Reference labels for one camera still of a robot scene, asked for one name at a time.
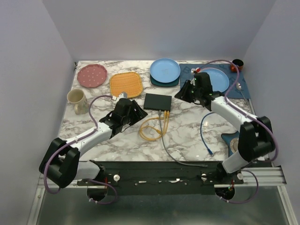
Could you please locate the black network switch box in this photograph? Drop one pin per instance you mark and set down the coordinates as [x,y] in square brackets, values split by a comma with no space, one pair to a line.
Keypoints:
[157,102]

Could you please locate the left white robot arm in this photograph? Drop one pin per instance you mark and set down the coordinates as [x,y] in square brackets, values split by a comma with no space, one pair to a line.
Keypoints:
[61,163]

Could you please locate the light blue plate on stack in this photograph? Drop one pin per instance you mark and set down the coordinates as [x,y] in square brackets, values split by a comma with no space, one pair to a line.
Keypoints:
[165,70]

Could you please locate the brown lacquer cup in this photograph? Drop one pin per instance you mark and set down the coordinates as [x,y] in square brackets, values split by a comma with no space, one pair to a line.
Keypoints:
[239,64]

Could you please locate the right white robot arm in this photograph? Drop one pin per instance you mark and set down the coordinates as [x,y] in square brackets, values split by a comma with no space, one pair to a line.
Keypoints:
[256,138]

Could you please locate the silver spoon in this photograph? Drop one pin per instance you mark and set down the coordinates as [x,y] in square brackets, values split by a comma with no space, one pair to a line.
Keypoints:
[239,88]

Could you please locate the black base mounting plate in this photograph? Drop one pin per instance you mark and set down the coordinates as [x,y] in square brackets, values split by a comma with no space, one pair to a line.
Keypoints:
[163,178]

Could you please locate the blue star shaped dish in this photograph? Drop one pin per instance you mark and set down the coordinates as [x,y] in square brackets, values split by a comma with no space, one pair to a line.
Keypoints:
[232,142]

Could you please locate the orange woven square mat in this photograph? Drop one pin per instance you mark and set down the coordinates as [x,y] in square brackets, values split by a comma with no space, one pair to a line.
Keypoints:
[129,82]

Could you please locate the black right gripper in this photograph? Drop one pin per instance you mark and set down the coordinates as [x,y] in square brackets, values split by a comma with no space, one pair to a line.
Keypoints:
[182,94]

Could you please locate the pink dotted plate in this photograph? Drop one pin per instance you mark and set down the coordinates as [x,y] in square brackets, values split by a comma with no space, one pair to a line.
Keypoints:
[92,76]

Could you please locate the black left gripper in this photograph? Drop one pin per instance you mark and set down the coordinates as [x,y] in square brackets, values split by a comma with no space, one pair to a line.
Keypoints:
[138,114]

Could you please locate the blue cloth placemat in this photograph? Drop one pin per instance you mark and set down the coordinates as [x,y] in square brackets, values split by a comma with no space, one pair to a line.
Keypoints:
[186,74]

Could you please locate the light blue plate on placemat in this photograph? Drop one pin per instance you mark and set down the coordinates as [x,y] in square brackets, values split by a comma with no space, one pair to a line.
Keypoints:
[219,80]

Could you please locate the cream ceramic mug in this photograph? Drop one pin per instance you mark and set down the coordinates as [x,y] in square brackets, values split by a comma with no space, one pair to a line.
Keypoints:
[78,100]

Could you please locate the dark teal square plate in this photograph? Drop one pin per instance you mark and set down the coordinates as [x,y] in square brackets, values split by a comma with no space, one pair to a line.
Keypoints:
[164,85]

